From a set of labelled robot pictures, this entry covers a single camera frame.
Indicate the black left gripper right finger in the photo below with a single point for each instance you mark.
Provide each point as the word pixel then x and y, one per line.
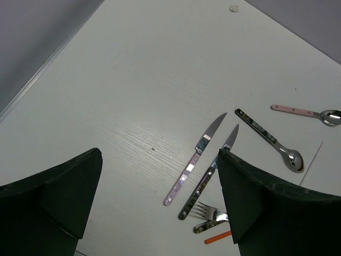
pixel 271 216

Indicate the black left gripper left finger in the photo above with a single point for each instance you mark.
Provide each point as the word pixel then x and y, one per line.
pixel 47 213

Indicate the orange chopstick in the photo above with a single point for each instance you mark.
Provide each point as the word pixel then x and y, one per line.
pixel 217 237

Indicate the pink handled fork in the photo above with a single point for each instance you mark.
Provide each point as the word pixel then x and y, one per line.
pixel 210 213

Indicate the dark handled spoon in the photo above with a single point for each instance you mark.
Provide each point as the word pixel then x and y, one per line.
pixel 292 158

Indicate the dark handled knife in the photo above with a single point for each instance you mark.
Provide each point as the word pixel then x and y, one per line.
pixel 206 177

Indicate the pink handled knife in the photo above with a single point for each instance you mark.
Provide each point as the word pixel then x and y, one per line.
pixel 199 149

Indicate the pink handled spoon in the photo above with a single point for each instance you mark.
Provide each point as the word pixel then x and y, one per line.
pixel 328 117

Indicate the dark handled fork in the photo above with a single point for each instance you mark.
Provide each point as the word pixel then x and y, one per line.
pixel 206 226

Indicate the small paper scrap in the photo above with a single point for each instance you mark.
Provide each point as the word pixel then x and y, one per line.
pixel 234 8

